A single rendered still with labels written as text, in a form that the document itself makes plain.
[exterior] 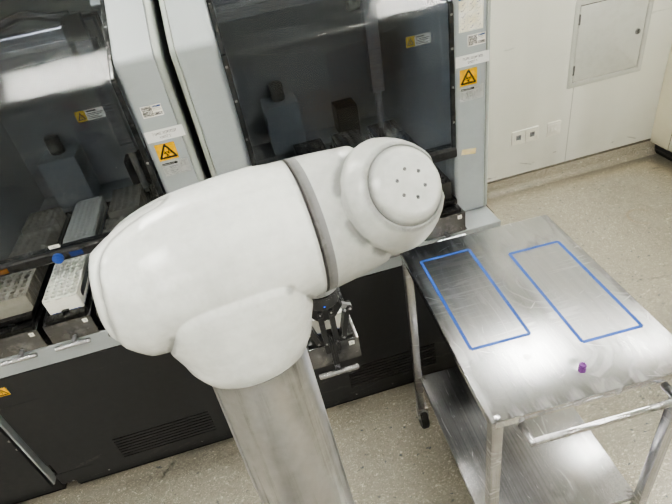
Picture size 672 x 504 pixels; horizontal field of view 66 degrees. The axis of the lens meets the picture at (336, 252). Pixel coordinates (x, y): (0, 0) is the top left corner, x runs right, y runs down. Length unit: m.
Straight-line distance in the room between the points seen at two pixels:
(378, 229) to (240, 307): 0.13
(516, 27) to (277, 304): 2.61
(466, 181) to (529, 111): 1.47
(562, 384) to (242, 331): 0.84
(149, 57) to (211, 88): 0.16
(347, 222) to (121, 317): 0.20
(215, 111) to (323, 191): 1.01
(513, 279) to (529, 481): 0.59
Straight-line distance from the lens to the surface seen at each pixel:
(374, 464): 2.01
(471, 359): 1.20
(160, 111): 1.43
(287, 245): 0.42
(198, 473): 2.17
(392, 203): 0.41
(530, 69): 3.06
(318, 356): 1.29
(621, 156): 3.69
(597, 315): 1.33
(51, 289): 1.75
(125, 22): 1.50
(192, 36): 1.41
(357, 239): 0.44
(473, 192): 1.76
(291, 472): 0.57
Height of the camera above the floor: 1.72
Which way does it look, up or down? 36 degrees down
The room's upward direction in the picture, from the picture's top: 11 degrees counter-clockwise
